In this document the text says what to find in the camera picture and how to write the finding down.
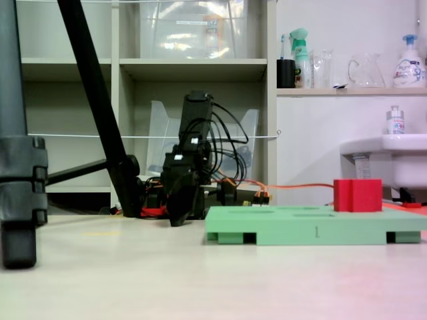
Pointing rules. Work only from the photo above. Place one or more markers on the small red black clip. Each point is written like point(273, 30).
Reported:
point(411, 204)

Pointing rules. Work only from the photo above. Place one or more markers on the glass beaker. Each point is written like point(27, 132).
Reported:
point(322, 73)

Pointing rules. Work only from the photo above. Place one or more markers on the green spray bottle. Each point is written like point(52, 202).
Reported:
point(302, 66)

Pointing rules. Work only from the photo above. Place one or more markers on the black cup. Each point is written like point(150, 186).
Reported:
point(286, 75)

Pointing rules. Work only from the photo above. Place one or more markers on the blue white toothbrush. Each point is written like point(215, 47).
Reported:
point(283, 46)

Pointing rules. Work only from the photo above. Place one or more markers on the white sink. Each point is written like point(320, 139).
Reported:
point(400, 160)

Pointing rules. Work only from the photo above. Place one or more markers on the black tripod leg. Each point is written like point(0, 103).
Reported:
point(16, 166)
point(96, 100)

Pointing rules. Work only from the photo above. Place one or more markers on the beige shelf unit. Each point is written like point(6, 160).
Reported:
point(115, 100)

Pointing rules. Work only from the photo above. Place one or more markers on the small blue white packet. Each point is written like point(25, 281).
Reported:
point(340, 86)

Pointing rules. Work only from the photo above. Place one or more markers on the clear plastic storage box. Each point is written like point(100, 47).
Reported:
point(166, 33)

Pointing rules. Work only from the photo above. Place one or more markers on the yellow tape strip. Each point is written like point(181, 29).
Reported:
point(100, 233)

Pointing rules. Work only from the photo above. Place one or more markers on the green shape sorter board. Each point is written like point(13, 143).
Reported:
point(300, 230)

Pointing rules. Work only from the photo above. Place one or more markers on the light wooden wall shelf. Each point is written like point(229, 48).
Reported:
point(350, 92)

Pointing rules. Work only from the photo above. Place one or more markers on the clear sanitizer bottle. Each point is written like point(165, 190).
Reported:
point(395, 125)

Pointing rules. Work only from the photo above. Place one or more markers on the glass pitcher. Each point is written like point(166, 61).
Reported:
point(367, 73)

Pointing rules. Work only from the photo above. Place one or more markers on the black tripod spreader bar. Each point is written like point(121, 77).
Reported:
point(80, 170)

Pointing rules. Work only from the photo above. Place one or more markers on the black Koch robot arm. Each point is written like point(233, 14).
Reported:
point(197, 113)

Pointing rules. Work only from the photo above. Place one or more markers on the white foam soap bottle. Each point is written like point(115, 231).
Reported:
point(408, 71)

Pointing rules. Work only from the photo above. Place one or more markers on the red cross columnar block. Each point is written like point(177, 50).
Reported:
point(363, 196)

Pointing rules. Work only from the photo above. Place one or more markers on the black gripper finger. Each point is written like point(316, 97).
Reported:
point(183, 203)

